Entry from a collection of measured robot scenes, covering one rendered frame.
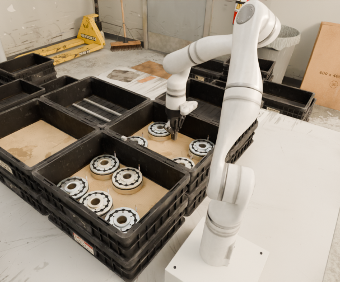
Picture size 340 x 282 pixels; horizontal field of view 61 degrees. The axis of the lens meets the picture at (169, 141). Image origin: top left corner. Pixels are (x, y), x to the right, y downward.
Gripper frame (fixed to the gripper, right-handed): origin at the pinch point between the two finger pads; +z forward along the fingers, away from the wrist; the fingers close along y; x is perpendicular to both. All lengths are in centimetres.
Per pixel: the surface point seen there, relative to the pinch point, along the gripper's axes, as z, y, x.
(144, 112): -4.8, -0.7, -16.4
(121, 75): 14, -54, -82
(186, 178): -7.4, 24.9, 21.8
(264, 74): 27, -149, -14
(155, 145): 2.6, 7.0, -4.0
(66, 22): 52, -204, -344
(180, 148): 2.6, 2.8, 5.0
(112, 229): -7, 51, 17
